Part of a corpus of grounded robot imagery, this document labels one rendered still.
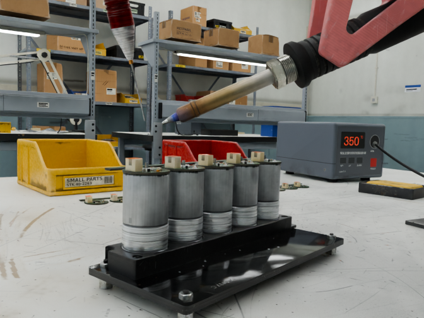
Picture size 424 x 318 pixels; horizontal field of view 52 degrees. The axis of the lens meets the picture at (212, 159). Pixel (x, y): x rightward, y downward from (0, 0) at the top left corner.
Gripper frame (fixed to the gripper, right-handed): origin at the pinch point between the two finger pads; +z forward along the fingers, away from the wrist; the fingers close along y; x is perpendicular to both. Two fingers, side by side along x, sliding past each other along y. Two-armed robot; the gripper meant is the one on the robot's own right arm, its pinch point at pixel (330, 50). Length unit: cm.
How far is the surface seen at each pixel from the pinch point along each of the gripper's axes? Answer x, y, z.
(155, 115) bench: -18, -261, 10
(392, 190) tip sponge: 23.6, -31.5, 0.5
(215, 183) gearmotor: -1.0, -3.5, 9.3
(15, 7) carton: -108, -222, -1
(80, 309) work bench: -4.3, 2.5, 17.0
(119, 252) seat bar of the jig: -4.0, 0.3, 14.5
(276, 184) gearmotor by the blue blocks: 3.4, -7.7, 7.5
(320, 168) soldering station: 18.9, -45.9, 1.7
